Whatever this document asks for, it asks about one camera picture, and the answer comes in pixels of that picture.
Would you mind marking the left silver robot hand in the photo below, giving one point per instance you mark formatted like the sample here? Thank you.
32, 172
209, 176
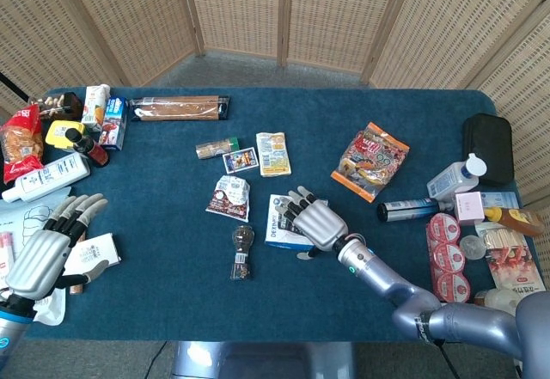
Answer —
38, 261

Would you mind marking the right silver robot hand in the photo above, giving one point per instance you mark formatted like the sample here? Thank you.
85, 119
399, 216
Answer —
320, 224

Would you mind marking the blue white calculator package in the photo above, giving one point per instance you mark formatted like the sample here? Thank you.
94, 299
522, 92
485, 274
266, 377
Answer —
275, 233

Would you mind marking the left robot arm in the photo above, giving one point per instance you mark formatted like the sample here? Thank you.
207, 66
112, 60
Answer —
12, 331

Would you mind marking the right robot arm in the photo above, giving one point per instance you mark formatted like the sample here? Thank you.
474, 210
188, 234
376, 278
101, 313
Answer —
464, 319

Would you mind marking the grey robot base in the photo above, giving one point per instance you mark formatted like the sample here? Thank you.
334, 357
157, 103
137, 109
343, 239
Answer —
258, 359

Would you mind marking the white box black print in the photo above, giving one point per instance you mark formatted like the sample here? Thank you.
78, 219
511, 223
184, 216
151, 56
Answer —
96, 250

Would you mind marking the small card pack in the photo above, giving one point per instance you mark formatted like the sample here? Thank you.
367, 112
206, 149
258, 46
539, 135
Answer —
240, 160

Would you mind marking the pink box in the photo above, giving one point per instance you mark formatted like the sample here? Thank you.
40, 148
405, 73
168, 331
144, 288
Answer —
469, 208

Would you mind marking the blue milk carton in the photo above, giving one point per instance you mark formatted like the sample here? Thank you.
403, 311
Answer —
114, 125

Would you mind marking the light blue printed package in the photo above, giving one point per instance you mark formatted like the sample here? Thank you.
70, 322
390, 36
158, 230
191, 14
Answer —
500, 200

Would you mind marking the red white tube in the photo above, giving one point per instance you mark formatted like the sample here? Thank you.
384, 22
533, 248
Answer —
6, 254

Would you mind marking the light blue paper bag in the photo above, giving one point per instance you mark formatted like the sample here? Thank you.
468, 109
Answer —
26, 220

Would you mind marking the white plastic bag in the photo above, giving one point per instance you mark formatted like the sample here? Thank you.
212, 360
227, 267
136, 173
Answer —
53, 310

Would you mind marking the orange snack bag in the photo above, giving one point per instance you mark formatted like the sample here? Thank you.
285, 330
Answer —
371, 162

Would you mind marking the long white lotion bottle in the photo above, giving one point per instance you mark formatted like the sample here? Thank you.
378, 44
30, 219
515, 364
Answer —
47, 177

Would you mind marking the yellow white tissue pack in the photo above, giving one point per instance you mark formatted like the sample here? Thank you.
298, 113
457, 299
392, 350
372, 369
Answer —
273, 154

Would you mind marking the black blue spray can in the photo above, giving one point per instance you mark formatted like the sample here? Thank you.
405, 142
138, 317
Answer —
408, 210

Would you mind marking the white red snack pouch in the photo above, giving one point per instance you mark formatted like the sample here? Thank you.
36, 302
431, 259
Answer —
228, 198

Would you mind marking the red snack bag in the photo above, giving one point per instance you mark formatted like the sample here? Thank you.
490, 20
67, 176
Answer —
21, 147

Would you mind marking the dark sauce bottle red label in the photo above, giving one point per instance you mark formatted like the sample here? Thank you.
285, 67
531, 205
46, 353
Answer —
92, 151

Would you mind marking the yellow container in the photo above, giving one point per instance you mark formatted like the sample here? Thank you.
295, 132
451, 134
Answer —
58, 134

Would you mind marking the red lidded cup pack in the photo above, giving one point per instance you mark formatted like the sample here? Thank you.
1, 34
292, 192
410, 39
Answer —
449, 263

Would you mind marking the white bottle round cap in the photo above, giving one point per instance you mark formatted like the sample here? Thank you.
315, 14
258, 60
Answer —
451, 181

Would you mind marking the blue table cloth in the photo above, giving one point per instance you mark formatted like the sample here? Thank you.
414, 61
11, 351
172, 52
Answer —
172, 207

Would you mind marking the clear plastic cup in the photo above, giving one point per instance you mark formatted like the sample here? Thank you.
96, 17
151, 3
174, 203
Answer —
472, 246

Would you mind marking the bag of nuts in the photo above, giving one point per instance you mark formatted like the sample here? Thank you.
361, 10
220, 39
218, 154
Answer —
64, 104

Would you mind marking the white orange juice carton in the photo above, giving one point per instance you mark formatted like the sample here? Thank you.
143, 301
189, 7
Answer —
94, 108

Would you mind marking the black pole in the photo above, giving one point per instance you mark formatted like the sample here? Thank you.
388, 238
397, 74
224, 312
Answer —
13, 84

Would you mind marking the long brown stick package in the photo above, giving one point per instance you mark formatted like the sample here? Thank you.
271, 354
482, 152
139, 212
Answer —
180, 108

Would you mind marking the black zip pouch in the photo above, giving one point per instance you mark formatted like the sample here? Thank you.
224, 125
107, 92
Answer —
490, 142

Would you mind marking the bamboo skewer pack red picture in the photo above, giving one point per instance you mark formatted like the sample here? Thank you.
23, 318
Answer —
513, 258

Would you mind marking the honey squeeze bottle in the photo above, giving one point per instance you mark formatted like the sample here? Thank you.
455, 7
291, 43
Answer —
520, 221

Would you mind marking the woven bamboo folding screen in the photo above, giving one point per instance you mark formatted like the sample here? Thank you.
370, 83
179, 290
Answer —
240, 9

